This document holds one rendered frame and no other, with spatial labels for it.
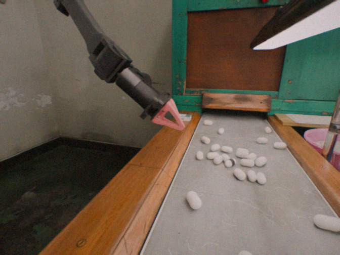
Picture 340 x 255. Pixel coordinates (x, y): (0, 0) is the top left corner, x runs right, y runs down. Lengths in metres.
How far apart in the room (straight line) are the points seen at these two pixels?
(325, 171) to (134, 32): 1.77
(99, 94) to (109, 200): 1.91
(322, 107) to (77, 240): 0.99
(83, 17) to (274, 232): 0.66
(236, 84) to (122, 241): 0.82
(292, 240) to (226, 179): 0.17
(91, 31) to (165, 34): 1.30
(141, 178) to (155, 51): 1.56
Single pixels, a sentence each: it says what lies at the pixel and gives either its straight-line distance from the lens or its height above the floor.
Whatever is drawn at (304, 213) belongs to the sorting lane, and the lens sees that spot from 0.44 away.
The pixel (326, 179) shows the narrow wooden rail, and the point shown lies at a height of 0.76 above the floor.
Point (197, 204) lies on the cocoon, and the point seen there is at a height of 0.76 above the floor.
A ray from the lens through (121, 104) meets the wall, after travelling 2.09.
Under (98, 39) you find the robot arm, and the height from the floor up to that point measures 1.05.
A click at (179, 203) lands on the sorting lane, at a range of 0.39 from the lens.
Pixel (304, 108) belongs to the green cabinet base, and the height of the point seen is 0.81.
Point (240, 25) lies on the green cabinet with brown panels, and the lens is 0.98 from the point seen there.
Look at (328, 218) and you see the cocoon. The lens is 0.41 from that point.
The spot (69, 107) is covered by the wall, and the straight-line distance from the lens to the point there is 2.55.
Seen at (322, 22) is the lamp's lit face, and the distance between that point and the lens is 0.33.
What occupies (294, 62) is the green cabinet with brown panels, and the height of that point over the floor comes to 0.99.
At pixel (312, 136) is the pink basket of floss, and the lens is 0.84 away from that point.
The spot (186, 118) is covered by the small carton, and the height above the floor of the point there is 0.78.
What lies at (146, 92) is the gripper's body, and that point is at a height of 0.93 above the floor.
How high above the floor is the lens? 0.99
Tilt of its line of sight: 18 degrees down
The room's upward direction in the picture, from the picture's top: straight up
